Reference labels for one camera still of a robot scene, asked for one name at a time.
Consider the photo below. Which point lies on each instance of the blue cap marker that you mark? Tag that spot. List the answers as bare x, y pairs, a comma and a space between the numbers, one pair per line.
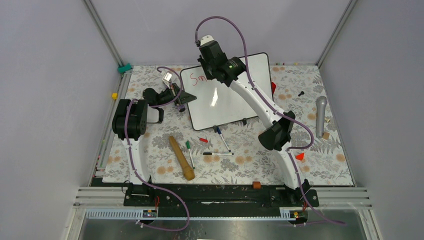
218, 130

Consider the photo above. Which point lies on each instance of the orange brown cylinder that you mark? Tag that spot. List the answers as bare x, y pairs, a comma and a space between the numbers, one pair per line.
256, 185

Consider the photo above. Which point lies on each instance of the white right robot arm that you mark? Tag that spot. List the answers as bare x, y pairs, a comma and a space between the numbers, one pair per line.
278, 125

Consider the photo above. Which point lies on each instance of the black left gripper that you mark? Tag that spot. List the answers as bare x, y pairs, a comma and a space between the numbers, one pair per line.
180, 96

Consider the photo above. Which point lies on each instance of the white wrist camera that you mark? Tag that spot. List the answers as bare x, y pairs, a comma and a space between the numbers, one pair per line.
206, 39
167, 79

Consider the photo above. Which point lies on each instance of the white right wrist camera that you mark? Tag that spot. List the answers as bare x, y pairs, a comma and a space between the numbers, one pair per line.
206, 39

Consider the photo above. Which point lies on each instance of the white whiteboard black frame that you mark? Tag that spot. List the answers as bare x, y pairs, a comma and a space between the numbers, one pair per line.
216, 104

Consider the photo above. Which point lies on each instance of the silver grey microphone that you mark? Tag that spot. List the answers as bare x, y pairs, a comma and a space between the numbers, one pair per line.
321, 104

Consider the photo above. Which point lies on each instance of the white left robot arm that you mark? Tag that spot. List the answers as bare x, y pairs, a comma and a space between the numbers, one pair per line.
130, 122

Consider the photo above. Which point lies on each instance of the teal block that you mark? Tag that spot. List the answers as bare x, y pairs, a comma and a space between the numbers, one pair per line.
124, 68

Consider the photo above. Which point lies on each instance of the red object behind whiteboard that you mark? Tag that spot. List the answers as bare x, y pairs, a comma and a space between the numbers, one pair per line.
273, 87

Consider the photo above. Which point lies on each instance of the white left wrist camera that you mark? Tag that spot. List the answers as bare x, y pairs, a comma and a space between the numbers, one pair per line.
167, 79

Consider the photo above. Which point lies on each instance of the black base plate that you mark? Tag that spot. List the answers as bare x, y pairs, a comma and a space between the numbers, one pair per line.
213, 200

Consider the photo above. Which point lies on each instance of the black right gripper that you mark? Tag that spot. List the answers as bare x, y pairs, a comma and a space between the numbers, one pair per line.
209, 76

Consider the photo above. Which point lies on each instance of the small yellow cube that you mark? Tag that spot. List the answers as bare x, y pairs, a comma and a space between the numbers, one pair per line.
114, 96

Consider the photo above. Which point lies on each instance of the small brown wooden cube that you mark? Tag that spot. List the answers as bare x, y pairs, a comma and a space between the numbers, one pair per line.
326, 135

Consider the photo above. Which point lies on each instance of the green cap marker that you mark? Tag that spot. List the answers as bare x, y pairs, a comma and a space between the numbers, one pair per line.
188, 146

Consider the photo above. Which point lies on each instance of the black cap marker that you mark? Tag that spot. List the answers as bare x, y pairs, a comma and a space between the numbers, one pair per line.
217, 153

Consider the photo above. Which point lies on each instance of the wooden microphone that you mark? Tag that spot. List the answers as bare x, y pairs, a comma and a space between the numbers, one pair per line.
187, 170

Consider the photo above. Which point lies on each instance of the red triangular block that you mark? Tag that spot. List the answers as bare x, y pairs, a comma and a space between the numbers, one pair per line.
300, 157

